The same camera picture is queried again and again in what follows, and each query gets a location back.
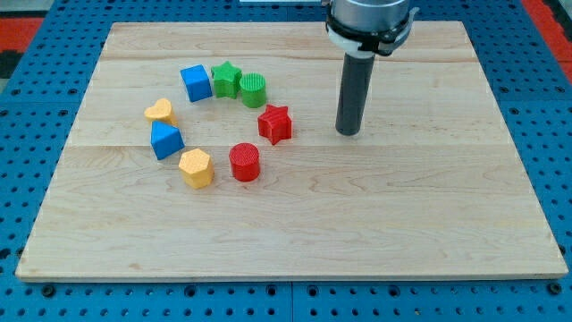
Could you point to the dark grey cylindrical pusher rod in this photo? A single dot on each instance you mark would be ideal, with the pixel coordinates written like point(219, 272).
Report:
point(355, 81)

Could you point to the blue triangle block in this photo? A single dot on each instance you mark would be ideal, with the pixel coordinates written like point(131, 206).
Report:
point(165, 139)

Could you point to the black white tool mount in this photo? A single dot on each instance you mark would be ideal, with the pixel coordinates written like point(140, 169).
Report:
point(365, 44)

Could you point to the wooden board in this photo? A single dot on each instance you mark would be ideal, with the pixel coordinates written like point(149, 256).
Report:
point(432, 188)

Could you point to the yellow hexagon block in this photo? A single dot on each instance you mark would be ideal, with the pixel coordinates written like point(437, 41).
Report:
point(197, 168)

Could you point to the green cylinder block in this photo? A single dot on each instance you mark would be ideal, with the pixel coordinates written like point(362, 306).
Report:
point(253, 90)

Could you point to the yellow heart block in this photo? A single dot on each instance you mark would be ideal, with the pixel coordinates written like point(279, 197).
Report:
point(161, 111)

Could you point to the green star block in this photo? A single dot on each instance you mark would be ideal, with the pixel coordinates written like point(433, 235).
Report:
point(226, 79)

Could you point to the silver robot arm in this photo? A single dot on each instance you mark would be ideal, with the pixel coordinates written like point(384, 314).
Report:
point(364, 29)

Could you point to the blue cube block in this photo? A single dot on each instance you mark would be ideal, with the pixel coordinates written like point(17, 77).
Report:
point(197, 82)

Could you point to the red star block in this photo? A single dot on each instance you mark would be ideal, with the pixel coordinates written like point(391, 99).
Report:
point(275, 124)

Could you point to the red cylinder block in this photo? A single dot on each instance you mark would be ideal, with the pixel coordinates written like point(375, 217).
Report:
point(244, 159)

